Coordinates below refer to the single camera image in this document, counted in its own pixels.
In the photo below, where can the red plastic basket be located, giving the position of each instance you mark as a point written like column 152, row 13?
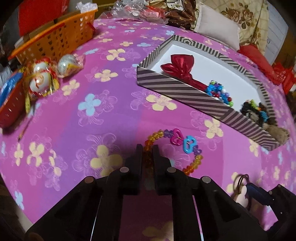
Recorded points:
column 13, row 106

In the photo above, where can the clear plastic bag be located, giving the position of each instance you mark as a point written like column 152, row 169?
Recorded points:
column 139, row 10

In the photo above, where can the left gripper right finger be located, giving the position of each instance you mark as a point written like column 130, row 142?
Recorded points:
column 202, row 210

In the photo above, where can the red shopping bag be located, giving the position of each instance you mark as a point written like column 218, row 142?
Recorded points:
column 286, row 76

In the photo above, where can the brown leopard bow clip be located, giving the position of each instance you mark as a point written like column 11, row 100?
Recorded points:
column 279, row 134

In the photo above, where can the silver wrapped ball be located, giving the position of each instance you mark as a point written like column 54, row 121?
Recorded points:
column 70, row 64

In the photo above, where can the red cushion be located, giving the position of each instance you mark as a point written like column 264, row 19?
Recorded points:
column 251, row 52

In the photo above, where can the white pillow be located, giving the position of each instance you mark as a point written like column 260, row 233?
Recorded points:
column 212, row 24

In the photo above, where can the red white round ornament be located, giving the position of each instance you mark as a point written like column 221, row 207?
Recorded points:
column 41, row 81

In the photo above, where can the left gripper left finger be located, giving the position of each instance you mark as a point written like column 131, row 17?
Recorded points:
column 92, row 209

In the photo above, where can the floral beige quilt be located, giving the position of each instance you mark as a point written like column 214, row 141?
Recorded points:
column 251, row 16

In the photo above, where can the pink floral bedsheet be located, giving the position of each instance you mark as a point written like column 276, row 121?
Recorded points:
column 96, row 119

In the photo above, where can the black crochet scrunchie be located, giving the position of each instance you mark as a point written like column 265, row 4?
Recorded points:
column 257, row 113

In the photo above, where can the striped shallow box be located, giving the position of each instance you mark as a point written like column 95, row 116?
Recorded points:
column 229, row 86

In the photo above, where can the orange plastic basket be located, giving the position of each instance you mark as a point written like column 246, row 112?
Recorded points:
column 58, row 40

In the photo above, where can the red shiny bow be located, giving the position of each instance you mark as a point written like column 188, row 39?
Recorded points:
column 180, row 68

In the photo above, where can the red gift bag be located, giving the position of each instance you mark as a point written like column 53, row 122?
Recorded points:
column 35, row 13

